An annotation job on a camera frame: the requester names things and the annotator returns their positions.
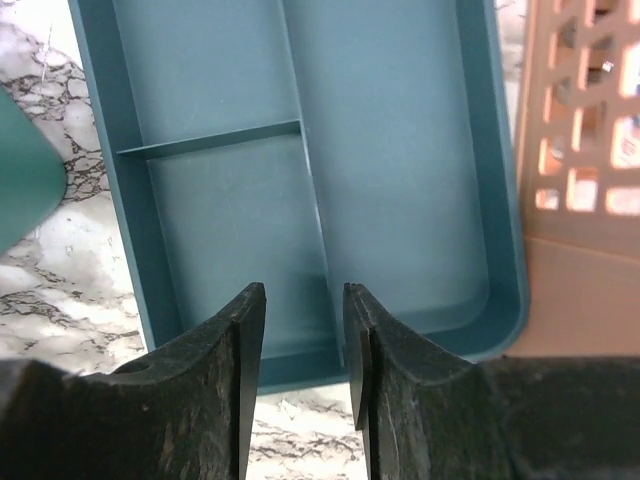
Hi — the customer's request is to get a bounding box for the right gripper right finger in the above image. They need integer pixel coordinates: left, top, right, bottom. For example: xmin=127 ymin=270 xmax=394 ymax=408
xmin=343 ymin=284 xmax=639 ymax=479

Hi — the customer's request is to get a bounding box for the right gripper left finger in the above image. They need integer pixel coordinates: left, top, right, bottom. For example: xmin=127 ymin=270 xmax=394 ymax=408
xmin=1 ymin=283 xmax=265 ymax=479

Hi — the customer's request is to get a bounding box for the dark blue divided tray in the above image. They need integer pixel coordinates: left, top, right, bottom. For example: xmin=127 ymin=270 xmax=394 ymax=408
xmin=70 ymin=1 xmax=529 ymax=392

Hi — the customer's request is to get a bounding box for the teal medicine kit box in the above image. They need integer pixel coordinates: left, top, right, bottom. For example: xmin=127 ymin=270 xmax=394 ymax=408
xmin=0 ymin=90 xmax=67 ymax=252

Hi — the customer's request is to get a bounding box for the peach file organizer rack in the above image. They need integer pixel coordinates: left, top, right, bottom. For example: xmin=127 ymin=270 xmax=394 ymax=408
xmin=509 ymin=1 xmax=639 ymax=356

